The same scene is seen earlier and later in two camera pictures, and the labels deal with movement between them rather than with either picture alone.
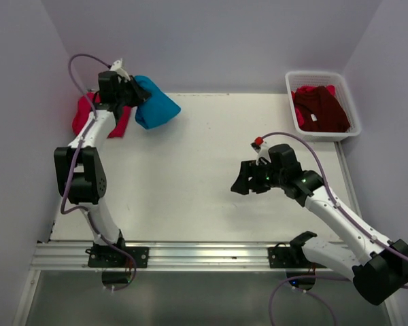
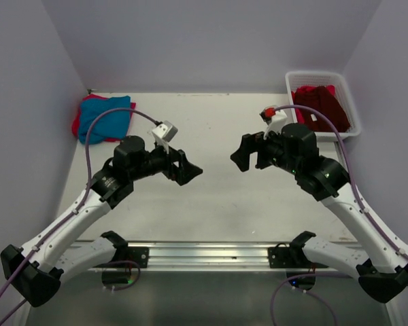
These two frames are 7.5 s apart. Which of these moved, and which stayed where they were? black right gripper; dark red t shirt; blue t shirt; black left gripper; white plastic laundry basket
Moved: black right gripper; blue t shirt; black left gripper
Stayed: dark red t shirt; white plastic laundry basket
